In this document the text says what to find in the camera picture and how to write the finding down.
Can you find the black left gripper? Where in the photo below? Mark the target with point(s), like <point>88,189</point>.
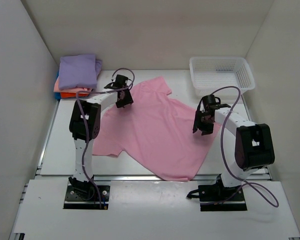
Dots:
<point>128,101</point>

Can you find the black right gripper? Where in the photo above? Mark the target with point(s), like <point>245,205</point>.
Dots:
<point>205,130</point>

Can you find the pink t-shirt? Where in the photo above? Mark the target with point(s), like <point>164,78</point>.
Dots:
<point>156,131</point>

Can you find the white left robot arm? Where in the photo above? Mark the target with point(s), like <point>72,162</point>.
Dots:
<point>85,125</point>

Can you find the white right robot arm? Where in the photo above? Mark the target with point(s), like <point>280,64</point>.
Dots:
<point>253,148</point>

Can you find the white plastic basket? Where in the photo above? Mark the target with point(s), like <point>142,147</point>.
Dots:
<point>209,73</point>

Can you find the folded salmon t-shirt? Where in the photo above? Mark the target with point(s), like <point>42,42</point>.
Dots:
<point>57,89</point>

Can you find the folded purple t-shirt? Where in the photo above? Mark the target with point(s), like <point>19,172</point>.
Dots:
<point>79,71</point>

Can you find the folded orange t-shirt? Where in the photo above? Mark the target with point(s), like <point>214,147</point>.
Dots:
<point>67,95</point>

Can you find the folded blue t-shirt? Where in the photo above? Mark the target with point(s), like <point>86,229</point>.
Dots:
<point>57,95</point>

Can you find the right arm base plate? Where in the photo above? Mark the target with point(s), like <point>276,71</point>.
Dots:
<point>222,200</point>

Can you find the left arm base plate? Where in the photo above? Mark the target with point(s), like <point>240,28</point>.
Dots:
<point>75,199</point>

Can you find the aluminium table edge rail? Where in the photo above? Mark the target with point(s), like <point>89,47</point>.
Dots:
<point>59,156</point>

